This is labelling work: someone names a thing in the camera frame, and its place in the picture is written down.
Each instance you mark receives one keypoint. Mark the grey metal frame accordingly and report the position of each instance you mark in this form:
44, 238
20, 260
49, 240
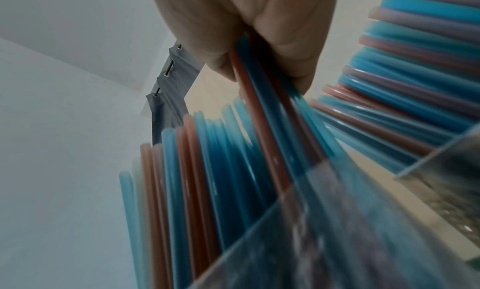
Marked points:
176, 74

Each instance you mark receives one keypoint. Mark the person's right hand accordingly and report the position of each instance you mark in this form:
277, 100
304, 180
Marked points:
210, 21

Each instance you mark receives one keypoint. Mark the dark orange drinking straw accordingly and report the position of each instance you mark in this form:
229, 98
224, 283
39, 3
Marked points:
291, 105

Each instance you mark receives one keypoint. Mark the clear glass cup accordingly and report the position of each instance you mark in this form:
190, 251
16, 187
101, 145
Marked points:
337, 240
450, 175

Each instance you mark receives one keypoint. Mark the blue drinking straw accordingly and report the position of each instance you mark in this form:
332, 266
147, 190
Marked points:
276, 110

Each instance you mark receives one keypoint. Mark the bunch of coloured straws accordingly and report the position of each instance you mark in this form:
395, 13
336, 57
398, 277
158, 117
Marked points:
408, 74
210, 169

